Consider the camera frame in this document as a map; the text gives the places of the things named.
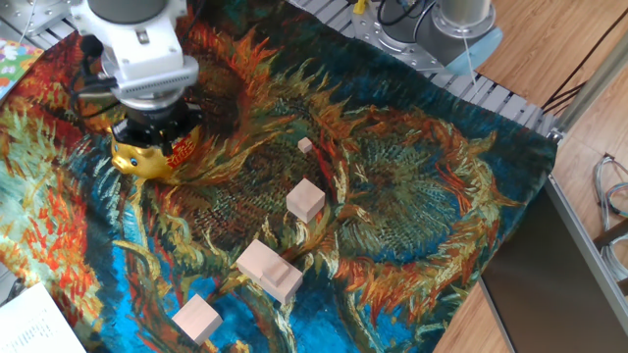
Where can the small flat wooden block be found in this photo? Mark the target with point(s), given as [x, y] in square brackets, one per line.
[277, 272]

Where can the medium light wooden cube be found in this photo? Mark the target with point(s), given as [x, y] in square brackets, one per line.
[305, 200]

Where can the aluminium table edge rail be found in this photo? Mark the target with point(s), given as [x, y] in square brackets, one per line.
[584, 247]

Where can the sunflower painting tablecloth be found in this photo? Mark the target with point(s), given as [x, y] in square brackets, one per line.
[392, 196]

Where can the silver perforated metal plate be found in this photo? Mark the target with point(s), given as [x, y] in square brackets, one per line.
[39, 12]

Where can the gold piggy bank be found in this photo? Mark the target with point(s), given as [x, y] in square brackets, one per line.
[142, 164]

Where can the tiny light wooden cube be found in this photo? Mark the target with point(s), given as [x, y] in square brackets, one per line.
[305, 144]

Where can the floral patterned mat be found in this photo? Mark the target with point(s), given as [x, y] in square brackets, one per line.
[15, 64]

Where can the silver robot mounting plate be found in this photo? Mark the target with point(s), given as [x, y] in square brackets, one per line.
[392, 46]

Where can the yellow plastic object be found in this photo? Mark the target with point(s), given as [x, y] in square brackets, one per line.
[359, 6]

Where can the dark grey panel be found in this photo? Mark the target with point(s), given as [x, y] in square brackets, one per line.
[539, 284]

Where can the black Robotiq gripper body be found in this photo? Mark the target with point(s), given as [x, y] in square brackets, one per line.
[157, 127]

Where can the white printed paper sheet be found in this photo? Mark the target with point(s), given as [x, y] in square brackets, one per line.
[34, 323]

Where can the white wrist adapter bracket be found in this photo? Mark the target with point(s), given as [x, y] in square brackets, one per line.
[142, 54]

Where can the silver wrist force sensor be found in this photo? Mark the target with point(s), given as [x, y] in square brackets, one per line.
[152, 104]

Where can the aluminium frame post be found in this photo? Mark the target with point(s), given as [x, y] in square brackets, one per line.
[589, 85]

